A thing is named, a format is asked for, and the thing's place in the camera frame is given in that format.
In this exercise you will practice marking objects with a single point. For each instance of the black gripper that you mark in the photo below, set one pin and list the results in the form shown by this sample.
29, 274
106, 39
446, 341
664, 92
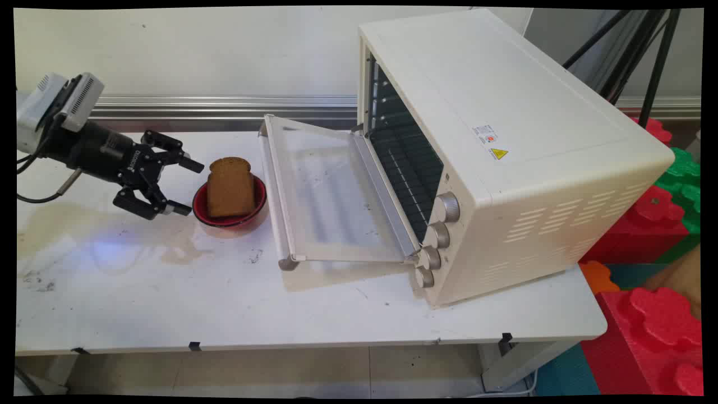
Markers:
95, 147

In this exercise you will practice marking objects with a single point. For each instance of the brown bread slice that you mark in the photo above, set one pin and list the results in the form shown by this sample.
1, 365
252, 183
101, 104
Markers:
230, 188

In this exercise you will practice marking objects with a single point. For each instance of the red bowl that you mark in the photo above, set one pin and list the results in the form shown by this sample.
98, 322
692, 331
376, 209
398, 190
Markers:
230, 220

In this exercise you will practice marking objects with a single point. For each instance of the large silver oven knob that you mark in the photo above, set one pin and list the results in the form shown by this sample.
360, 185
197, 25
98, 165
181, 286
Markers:
447, 207

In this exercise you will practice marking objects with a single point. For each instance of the white label sticker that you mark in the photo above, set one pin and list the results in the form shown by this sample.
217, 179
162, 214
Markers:
484, 134

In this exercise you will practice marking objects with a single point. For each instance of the yellow warning sticker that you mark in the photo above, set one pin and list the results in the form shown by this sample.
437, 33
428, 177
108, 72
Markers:
499, 154

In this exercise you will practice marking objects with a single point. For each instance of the cream toaster oven body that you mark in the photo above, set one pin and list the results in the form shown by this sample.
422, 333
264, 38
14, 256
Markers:
505, 84

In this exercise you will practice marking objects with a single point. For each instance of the white table leg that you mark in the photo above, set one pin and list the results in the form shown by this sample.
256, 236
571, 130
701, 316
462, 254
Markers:
516, 365

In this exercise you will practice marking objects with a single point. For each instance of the orange foam block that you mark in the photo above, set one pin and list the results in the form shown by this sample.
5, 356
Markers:
597, 276

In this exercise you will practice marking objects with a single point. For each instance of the teal foam floor mat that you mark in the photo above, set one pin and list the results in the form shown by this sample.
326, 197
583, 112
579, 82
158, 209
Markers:
566, 373

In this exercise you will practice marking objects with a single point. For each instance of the teal foam block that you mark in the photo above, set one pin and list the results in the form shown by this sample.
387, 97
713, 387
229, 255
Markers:
634, 275

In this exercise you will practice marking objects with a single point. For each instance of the small red foam block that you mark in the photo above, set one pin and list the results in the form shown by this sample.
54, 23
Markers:
657, 130

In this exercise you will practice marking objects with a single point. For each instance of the black tripod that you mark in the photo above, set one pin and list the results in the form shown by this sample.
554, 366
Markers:
656, 62

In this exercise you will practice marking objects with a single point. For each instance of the large red foam block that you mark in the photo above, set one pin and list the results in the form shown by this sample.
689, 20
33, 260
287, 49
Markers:
650, 342

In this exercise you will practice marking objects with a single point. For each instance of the green foam block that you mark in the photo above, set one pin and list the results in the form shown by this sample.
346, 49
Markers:
684, 179

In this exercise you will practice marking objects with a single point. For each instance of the aluminium wall rail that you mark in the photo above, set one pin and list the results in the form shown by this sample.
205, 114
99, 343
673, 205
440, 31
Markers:
224, 106

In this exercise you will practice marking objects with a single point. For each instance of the white grey wrist camera box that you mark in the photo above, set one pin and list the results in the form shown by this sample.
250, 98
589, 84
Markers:
81, 101

